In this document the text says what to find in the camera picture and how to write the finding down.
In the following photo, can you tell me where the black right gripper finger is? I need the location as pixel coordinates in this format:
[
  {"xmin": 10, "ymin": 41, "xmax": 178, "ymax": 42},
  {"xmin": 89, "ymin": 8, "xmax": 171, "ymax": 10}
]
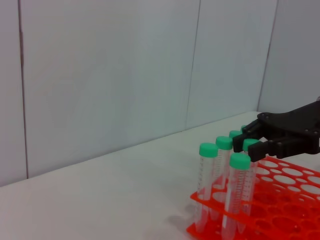
[
  {"xmin": 232, "ymin": 119, "xmax": 266, "ymax": 154},
  {"xmin": 248, "ymin": 139, "xmax": 289, "ymax": 164}
]

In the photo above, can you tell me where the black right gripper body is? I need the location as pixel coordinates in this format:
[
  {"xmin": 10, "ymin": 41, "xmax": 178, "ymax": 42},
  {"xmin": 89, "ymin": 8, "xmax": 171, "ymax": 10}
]
[{"xmin": 256, "ymin": 100, "xmax": 320, "ymax": 159}]

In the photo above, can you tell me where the orange plastic test tube rack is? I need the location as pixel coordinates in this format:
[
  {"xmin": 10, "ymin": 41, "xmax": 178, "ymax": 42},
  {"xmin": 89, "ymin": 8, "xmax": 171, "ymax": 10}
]
[{"xmin": 186, "ymin": 155, "xmax": 320, "ymax": 240}]

